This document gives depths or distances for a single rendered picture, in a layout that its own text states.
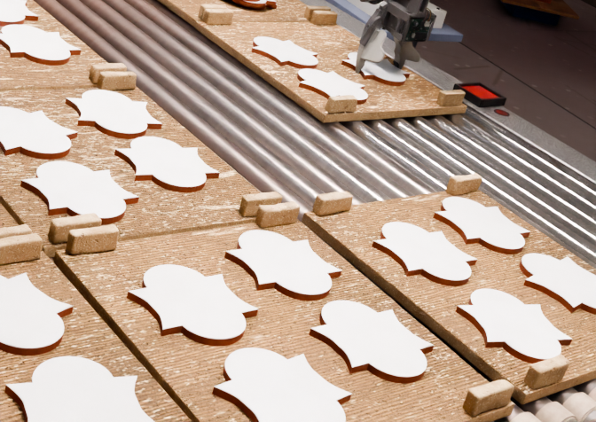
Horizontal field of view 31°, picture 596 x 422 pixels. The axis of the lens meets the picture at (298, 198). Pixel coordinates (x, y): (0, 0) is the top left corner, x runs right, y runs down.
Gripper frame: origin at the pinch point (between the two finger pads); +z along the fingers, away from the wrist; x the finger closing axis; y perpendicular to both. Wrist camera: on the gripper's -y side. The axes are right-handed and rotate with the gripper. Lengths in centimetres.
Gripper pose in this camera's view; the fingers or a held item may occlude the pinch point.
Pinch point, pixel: (376, 67)
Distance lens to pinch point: 206.1
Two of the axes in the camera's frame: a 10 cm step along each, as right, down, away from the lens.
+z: -2.6, 8.5, 4.5
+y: 5.8, 5.1, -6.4
